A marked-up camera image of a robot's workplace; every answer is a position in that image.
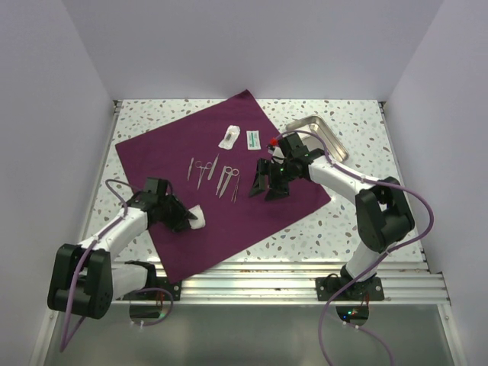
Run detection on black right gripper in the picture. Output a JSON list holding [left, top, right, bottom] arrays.
[[249, 158, 297, 202]]

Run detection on stainless steel tray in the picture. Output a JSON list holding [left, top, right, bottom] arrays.
[[285, 115, 349, 162]]

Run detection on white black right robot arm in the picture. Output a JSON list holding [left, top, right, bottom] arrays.
[[249, 133, 415, 300]]

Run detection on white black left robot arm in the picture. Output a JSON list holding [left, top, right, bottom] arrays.
[[47, 178, 204, 319]]

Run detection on steel surgical scissors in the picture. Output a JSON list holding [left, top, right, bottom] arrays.
[[217, 166, 239, 198]]

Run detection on clear blister pack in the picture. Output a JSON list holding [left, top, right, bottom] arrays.
[[218, 125, 240, 150]]

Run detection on thin steel tweezers right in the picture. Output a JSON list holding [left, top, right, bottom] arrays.
[[231, 175, 240, 203]]

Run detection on green white suture packet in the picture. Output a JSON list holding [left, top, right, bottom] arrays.
[[246, 130, 261, 151]]

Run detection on steel forceps with rings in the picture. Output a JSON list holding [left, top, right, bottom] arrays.
[[195, 161, 213, 190]]

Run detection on steel tweezers upper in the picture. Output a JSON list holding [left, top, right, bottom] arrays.
[[207, 153, 220, 181]]

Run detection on purple cloth mat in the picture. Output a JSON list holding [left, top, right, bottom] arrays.
[[116, 91, 331, 281]]

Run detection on steel probe handle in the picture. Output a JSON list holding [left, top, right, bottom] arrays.
[[216, 166, 228, 195]]

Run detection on short steel scalpel handle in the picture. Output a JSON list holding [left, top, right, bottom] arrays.
[[187, 157, 195, 181]]

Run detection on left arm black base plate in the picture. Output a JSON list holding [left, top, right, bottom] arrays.
[[156, 277, 182, 301]]

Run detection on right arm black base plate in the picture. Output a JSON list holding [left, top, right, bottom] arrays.
[[315, 274, 385, 302]]

